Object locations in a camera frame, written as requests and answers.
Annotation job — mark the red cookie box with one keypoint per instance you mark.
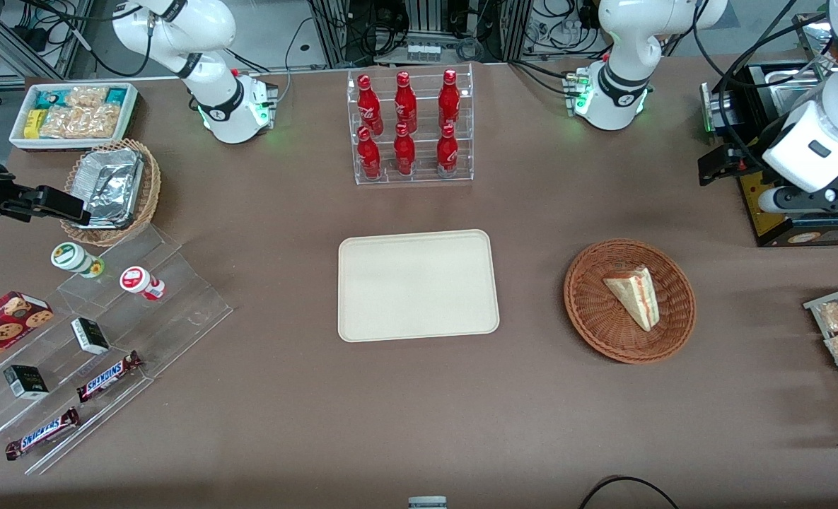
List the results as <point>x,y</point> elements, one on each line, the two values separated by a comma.
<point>1,329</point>

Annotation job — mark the clear acrylic step display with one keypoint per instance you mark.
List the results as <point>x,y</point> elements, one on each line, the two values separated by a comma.
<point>178,311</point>

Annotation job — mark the clear acrylic bottle rack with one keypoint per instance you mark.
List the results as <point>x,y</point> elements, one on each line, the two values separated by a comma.
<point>422,177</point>

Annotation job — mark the brown wicker basket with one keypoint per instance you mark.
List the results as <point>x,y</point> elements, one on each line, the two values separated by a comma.
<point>595,318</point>

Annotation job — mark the yellow snack packet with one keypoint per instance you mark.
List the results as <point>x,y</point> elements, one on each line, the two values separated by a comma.
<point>35,124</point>

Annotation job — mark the grey left wrist camera bracket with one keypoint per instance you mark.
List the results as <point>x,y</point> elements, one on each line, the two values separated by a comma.
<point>815,199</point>

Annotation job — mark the green lid yogurt bottle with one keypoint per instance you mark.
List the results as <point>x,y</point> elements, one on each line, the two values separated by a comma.
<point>72,258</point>

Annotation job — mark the Snickers chocolate bar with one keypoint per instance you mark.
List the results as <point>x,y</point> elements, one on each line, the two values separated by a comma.
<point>42,434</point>
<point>107,377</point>

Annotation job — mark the teal snack packet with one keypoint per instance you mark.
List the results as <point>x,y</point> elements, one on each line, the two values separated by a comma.
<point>51,99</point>
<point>116,95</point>

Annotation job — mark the red cola bottle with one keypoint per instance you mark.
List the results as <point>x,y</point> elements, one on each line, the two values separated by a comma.
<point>449,102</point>
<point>405,106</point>
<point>447,152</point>
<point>369,159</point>
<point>404,152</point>
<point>369,106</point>

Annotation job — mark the beige plastic tray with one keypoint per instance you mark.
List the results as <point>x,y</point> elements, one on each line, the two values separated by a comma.
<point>418,286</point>

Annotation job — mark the clear bag of crackers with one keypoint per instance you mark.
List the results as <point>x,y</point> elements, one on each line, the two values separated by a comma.
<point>88,97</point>
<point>79,122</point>

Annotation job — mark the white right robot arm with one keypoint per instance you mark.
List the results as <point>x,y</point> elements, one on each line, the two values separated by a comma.
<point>210,78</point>

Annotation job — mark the aluminium foil container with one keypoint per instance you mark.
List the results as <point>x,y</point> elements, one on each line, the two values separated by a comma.
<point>111,184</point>

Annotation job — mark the white rectangular snack bin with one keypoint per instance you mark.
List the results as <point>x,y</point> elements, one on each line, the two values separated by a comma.
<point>130,116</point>

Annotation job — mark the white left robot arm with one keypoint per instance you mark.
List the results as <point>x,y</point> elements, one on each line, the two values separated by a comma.
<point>627,42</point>

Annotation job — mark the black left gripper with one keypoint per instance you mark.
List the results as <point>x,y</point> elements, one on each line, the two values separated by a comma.
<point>746,151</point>

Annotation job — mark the small grey device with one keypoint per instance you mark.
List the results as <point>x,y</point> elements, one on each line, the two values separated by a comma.
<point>427,502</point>

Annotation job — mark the small black box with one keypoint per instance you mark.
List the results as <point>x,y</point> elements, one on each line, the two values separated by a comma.
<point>26,382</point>
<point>90,336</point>

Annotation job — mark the steel food pan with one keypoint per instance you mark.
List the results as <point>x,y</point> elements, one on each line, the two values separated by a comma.
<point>790,88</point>

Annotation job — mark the black food warmer cabinet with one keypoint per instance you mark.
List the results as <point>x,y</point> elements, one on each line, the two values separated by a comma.
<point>779,226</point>

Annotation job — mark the metal snack tray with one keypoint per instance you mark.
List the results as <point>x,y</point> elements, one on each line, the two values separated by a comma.
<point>818,305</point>

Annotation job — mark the triangle sandwich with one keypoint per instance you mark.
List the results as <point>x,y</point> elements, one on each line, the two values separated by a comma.
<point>634,293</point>

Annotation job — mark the light wicker basket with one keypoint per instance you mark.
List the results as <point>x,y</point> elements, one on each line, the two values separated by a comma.
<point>148,191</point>

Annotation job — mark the white power strip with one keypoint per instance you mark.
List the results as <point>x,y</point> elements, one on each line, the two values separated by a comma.
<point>423,52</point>

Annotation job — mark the red lid yogurt bottle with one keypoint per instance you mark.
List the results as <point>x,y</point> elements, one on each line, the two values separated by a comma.
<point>138,281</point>

